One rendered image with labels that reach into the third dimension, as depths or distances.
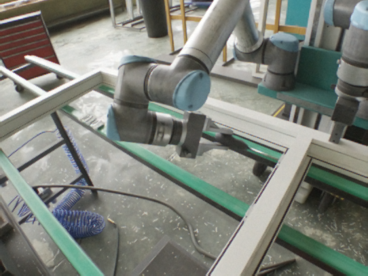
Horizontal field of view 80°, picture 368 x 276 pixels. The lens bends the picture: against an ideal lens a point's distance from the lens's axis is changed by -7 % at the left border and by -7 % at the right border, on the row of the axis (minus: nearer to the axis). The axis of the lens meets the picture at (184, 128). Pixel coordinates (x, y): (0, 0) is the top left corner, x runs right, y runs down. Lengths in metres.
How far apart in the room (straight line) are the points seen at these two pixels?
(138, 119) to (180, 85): 0.16
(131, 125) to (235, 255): 0.36
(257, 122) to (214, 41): 0.33
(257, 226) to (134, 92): 0.40
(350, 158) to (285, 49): 0.72
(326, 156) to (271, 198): 0.27
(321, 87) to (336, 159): 0.77
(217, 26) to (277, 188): 0.40
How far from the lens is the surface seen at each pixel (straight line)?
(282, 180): 0.61
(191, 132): 0.65
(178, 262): 0.87
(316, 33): 1.45
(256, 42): 1.33
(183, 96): 0.48
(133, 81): 0.56
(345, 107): 0.63
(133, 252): 1.59
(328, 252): 0.62
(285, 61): 1.35
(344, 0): 0.77
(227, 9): 0.65
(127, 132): 0.59
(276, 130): 0.78
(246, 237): 0.52
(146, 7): 4.97
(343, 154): 0.76
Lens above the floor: 1.39
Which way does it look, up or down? 38 degrees down
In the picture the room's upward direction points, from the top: 7 degrees counter-clockwise
